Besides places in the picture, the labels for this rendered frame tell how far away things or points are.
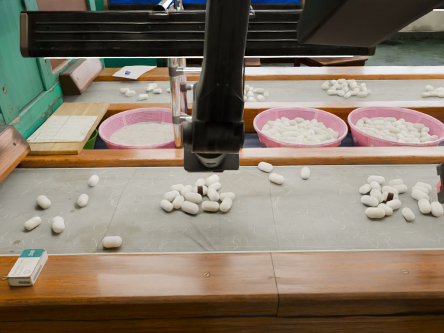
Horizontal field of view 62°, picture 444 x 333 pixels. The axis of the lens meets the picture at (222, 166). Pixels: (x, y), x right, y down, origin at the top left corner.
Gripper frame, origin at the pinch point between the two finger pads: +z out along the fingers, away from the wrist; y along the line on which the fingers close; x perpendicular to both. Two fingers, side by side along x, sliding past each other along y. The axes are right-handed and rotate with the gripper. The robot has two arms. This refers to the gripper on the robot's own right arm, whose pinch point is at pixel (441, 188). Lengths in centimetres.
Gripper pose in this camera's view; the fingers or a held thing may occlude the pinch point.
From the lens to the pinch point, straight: 81.4
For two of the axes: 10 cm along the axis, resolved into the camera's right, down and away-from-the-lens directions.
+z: -0.1, 1.8, 9.8
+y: -10.0, 0.2, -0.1
